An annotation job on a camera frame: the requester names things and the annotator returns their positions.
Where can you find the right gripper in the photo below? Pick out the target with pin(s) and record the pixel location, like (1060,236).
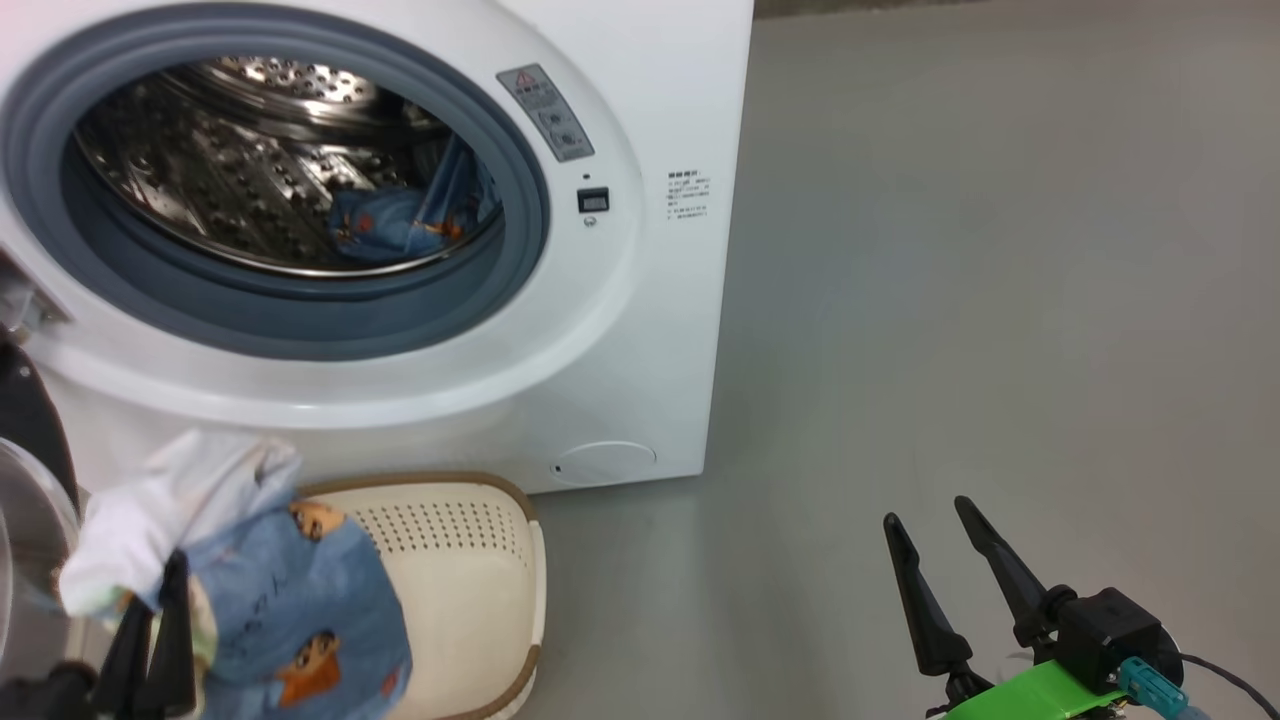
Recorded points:
(1030,695)

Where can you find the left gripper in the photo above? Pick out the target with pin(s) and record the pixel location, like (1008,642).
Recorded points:
(50,700)

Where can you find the white and blue cartoon garment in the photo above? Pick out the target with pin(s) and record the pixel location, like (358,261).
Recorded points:
(290,590)

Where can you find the black washing machine door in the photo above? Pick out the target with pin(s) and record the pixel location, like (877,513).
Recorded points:
(30,430)

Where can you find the blue orange-print garment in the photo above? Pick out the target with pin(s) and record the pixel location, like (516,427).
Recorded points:
(395,225)

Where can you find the white front-load washing machine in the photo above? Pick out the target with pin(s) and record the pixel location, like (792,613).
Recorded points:
(620,350)

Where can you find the cream perforated laundry basket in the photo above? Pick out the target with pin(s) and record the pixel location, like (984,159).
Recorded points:
(460,600)

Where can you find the round white filter cover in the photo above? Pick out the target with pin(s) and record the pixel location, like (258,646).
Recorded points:
(603,464)

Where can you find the grey warning sticker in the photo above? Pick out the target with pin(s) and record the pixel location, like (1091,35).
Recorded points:
(545,112)

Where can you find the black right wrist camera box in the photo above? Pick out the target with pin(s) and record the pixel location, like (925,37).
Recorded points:
(1105,635)

